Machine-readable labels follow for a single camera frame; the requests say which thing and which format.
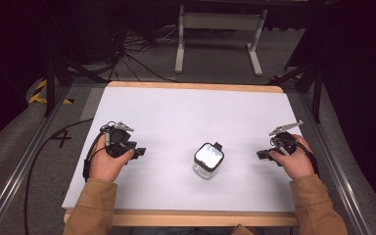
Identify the aluminium rail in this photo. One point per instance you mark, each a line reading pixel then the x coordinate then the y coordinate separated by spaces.
pixel 336 166
pixel 23 163

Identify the person's left hand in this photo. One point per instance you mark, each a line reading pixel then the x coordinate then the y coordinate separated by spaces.
pixel 108 162

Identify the person's right hand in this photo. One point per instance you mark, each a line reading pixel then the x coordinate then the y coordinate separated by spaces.
pixel 294 160

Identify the clear square jar black lid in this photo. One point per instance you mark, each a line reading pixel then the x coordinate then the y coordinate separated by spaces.
pixel 208 160

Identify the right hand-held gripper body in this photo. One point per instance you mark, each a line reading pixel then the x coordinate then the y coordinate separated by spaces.
pixel 284 138

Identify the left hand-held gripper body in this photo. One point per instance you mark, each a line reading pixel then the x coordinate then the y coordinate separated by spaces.
pixel 117 141

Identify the white metal table frame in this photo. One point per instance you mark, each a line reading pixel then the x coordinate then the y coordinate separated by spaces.
pixel 220 39

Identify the yellow black floor tape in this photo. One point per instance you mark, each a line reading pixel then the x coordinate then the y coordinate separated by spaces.
pixel 45 94

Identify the white table mat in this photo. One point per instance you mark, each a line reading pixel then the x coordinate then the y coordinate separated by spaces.
pixel 182 130

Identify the black stand leg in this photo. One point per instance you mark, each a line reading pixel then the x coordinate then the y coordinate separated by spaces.
pixel 62 75
pixel 306 84

